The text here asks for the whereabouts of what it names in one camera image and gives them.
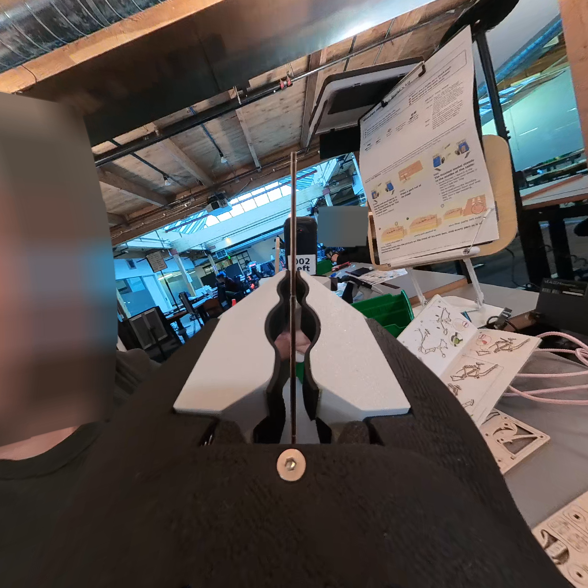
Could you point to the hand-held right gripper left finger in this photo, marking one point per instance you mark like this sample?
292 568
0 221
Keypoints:
225 367

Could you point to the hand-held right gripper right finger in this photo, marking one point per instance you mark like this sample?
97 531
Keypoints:
353 367

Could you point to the wooden sheet with triangle cutouts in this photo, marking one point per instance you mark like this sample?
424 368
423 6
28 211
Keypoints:
293 206

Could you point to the open white instruction booklet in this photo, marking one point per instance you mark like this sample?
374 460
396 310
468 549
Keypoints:
459 349

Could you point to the printed instruction sheet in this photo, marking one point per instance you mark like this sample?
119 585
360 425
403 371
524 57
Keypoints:
427 160

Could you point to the white framed black panel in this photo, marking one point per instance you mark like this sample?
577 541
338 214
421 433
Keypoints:
358 96

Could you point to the wooden sheet with crescent cutouts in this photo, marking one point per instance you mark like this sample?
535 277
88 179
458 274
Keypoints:
505 459

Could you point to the person's black shirt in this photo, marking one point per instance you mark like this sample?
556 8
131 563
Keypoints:
46 464

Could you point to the black cardboard box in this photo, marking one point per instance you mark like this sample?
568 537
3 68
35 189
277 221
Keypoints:
565 303

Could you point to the small wooden sheet with gears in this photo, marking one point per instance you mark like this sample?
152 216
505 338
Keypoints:
574 519

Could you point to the spiral metal ceiling duct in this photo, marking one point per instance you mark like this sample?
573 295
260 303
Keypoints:
69 27

